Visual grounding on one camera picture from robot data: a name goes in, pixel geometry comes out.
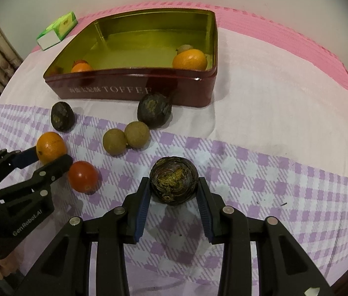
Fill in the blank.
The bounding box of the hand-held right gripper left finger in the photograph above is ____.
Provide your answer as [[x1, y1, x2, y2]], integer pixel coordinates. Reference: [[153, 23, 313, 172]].
[[23, 177, 151, 296]]

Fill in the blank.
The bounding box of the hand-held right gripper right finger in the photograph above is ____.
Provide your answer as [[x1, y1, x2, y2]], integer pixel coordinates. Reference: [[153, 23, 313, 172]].
[[196, 177, 335, 296]]

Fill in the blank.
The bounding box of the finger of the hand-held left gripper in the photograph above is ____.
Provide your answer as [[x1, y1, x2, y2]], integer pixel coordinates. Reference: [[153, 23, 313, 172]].
[[0, 146, 42, 185], [0, 154, 74, 205]]

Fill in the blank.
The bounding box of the orange mandarin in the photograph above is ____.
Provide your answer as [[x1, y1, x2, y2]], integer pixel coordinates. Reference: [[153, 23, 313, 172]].
[[71, 63, 94, 73], [172, 49, 208, 71], [36, 131, 68, 165]]

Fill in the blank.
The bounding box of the dark wrinkled round fruit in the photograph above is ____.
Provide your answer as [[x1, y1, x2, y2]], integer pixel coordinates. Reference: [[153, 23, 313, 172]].
[[149, 157, 199, 205], [137, 93, 173, 129], [51, 102, 76, 133]]

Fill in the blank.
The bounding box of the dark red rectangular tin box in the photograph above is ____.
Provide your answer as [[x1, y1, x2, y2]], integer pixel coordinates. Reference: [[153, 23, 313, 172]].
[[43, 9, 218, 108]]

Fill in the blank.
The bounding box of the person's left forearm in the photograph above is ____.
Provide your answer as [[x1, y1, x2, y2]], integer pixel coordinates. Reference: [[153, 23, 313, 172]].
[[0, 250, 22, 276]]

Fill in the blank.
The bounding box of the pink purple checked cloth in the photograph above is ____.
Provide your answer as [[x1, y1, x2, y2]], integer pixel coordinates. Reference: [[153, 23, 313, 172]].
[[0, 1, 348, 287]]

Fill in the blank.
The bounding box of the green white tissue pack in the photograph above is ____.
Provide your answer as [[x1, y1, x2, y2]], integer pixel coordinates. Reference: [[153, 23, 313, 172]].
[[36, 11, 78, 51]]

